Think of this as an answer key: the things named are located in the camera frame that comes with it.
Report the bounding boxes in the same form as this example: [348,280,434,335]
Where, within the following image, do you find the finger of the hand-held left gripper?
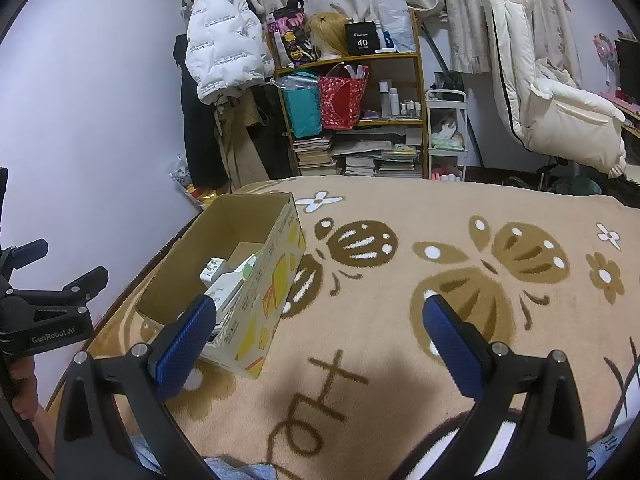
[10,266,110,311]
[0,240,49,275]

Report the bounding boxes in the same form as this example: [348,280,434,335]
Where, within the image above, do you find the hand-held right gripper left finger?
[52,294,218,480]

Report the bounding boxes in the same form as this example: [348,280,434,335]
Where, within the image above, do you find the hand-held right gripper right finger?
[407,294,587,480]

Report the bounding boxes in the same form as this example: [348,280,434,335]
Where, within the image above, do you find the white long box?
[202,272,246,313]

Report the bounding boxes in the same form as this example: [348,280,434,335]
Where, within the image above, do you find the white plug adapter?
[200,256,228,288]

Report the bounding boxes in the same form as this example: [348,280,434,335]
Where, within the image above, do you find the cardboard box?
[136,191,307,380]

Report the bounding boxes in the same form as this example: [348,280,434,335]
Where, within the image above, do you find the person's left forearm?
[27,402,63,471]

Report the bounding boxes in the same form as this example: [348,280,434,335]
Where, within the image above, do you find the person's left hand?
[7,355,41,421]

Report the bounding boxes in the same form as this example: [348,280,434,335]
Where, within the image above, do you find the plastic bag of snacks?
[167,154,221,208]

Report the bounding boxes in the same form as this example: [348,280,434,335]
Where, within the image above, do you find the black coat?
[174,34,231,188]

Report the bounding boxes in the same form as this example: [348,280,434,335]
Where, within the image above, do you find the beige hanging garment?
[215,95,273,191]

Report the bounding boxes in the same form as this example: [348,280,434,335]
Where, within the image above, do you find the wide pile of books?
[332,127,425,178]

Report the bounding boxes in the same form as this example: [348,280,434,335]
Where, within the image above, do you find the tall stack of books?
[292,134,337,177]

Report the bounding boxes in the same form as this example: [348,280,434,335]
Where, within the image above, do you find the wooden shelf rack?
[265,10,426,178]

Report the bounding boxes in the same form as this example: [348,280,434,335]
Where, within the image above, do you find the cream padded chair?
[479,0,628,196]

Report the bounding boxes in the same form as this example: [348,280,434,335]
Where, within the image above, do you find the row of small bottles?
[379,80,423,121]

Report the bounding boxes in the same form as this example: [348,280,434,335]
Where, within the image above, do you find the white rolling cart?
[425,89,470,181]

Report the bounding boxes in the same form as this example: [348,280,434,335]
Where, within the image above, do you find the teal bag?
[280,72,322,139]

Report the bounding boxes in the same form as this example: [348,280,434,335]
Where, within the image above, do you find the red patterned bag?
[317,62,370,131]

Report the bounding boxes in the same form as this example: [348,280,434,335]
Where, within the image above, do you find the white puffer jacket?
[185,0,266,106]

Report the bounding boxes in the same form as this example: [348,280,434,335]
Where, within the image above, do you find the black box with white print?
[344,20,380,55]

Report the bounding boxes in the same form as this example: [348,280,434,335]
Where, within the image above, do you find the purple printed bag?
[267,0,313,68]

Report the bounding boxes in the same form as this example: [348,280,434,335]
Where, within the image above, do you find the black monitor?
[614,37,640,91]

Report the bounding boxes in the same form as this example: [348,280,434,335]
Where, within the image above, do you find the pink desk fan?
[592,32,621,98]

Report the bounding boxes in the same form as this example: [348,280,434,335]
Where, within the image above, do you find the white plastic bag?
[375,0,417,53]

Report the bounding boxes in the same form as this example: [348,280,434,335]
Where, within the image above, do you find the blonde wig head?
[305,11,353,58]

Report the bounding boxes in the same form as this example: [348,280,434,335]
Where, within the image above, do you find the dark wooden bed frame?
[87,212,206,341]

